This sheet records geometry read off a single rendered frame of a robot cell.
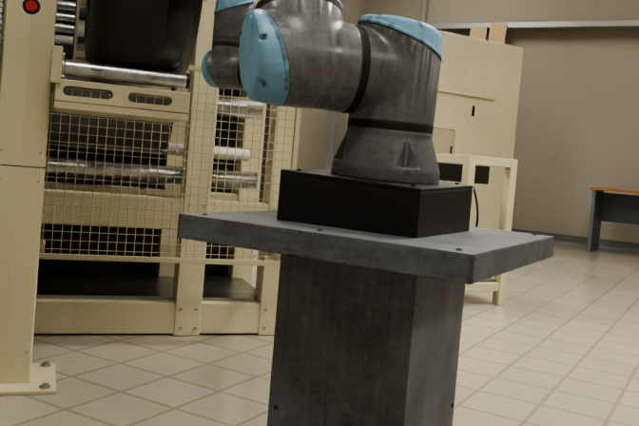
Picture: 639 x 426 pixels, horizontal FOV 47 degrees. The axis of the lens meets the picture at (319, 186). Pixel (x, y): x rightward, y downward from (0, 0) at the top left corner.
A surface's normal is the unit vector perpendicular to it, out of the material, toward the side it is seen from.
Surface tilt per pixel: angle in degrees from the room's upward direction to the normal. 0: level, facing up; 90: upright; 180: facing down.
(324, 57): 86
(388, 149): 73
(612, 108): 90
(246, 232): 90
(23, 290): 90
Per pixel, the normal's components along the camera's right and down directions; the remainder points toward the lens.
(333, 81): 0.25, 0.49
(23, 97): 0.34, 0.06
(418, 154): 0.55, -0.22
